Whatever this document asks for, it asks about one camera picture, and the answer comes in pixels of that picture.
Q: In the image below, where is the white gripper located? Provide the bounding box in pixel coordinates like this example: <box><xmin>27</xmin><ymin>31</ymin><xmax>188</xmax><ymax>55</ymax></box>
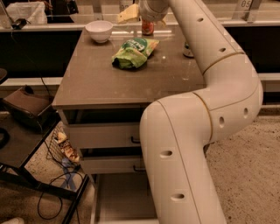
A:
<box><xmin>117</xmin><ymin>0</ymin><xmax>169</xmax><ymax>24</ymax></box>

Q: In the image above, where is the green rice chip bag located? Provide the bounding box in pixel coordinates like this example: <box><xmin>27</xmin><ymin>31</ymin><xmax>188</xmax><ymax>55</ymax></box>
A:
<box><xmin>112</xmin><ymin>38</ymin><xmax>159</xmax><ymax>69</ymax></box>

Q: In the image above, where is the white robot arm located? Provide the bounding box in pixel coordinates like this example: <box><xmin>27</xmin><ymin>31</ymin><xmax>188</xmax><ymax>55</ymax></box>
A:
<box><xmin>139</xmin><ymin>0</ymin><xmax>263</xmax><ymax>224</ymax></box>

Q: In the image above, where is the white plastic bag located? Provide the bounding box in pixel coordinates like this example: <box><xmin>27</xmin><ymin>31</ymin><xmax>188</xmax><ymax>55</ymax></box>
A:
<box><xmin>6</xmin><ymin>2</ymin><xmax>47</xmax><ymax>25</ymax></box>

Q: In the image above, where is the grey drawer cabinet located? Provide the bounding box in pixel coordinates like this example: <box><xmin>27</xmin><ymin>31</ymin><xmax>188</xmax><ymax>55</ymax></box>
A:
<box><xmin>52</xmin><ymin>24</ymin><xmax>211</xmax><ymax>224</ymax></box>

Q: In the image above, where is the snack bag in basket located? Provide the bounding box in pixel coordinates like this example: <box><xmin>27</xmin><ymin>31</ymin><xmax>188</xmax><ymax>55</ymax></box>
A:
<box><xmin>57</xmin><ymin>132</ymin><xmax>80</xmax><ymax>164</ymax></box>

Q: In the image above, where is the open bottom drawer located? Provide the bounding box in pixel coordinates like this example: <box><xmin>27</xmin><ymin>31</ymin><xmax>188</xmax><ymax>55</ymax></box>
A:
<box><xmin>90</xmin><ymin>172</ymin><xmax>159</xmax><ymax>224</ymax></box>

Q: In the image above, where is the white number sign 07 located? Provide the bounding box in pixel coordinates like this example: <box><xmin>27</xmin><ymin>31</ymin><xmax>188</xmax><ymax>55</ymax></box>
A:
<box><xmin>119</xmin><ymin>0</ymin><xmax>135</xmax><ymax>11</ymax></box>

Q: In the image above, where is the orange soda can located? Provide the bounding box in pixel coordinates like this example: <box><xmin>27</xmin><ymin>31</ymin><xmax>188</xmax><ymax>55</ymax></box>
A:
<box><xmin>142</xmin><ymin>19</ymin><xmax>154</xmax><ymax>36</ymax></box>

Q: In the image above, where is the white ceramic bowl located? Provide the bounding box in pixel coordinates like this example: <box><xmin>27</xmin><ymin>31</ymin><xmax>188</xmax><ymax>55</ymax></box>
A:
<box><xmin>85</xmin><ymin>20</ymin><xmax>113</xmax><ymax>43</ymax></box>

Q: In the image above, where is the white green soda can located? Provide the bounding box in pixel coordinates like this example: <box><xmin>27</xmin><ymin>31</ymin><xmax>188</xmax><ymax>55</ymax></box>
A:
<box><xmin>183</xmin><ymin>42</ymin><xmax>194</xmax><ymax>58</ymax></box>

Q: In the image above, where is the white number sign 05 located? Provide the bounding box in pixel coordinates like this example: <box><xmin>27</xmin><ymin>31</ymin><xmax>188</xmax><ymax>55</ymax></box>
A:
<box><xmin>232</xmin><ymin>0</ymin><xmax>253</xmax><ymax>20</ymax></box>

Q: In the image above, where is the black power adapter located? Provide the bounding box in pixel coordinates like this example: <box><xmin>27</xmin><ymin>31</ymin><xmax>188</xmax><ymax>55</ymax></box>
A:
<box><xmin>11</xmin><ymin>18</ymin><xmax>27</xmax><ymax>30</ymax></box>

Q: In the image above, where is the black side table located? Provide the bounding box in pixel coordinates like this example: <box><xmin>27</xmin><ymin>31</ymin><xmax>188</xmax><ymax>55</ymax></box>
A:
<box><xmin>0</xmin><ymin>112</ymin><xmax>89</xmax><ymax>224</ymax></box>

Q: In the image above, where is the top drawer with black handle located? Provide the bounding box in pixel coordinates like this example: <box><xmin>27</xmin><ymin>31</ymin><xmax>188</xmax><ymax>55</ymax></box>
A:
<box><xmin>64</xmin><ymin>122</ymin><xmax>140</xmax><ymax>149</ymax></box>

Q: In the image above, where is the drawer with black handle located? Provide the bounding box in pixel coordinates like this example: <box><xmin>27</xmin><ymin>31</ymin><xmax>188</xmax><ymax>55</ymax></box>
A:
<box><xmin>64</xmin><ymin>122</ymin><xmax>140</xmax><ymax>149</ymax></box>
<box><xmin>80</xmin><ymin>156</ymin><xmax>145</xmax><ymax>174</ymax></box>

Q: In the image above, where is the middle drawer with black handle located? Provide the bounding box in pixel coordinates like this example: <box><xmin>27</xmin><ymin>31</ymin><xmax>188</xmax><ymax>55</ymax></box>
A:
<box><xmin>80</xmin><ymin>156</ymin><xmax>145</xmax><ymax>174</ymax></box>

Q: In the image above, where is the wire mesh basket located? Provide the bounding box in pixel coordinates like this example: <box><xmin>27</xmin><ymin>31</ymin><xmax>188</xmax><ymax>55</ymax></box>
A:
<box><xmin>47</xmin><ymin>122</ymin><xmax>80</xmax><ymax>166</ymax></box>

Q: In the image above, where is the black floor cable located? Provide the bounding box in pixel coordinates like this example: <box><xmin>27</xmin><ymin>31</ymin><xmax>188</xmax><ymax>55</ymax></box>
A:
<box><xmin>37</xmin><ymin>165</ymin><xmax>86</xmax><ymax>224</ymax></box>

